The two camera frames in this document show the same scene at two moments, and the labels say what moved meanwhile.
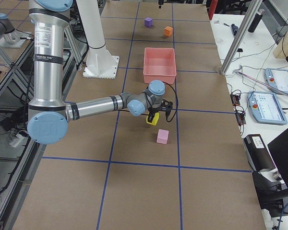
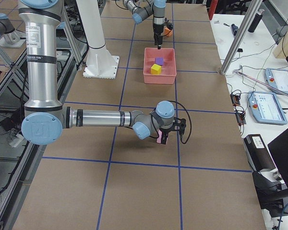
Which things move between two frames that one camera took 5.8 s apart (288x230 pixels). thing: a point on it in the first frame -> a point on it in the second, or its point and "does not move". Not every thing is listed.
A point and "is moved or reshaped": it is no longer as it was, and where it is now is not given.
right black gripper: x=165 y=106 -> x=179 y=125
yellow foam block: x=155 y=119 is moved or reshaped
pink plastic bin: x=159 y=63 does not move
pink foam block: x=162 y=136 does not move
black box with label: x=259 y=156 does not move
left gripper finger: x=160 y=2 -> x=158 y=29
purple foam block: x=148 y=22 -> x=159 y=60
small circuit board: x=234 y=99 does not move
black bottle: x=256 y=21 does not move
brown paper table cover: x=116 y=173 does not move
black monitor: x=283 y=151 does not move
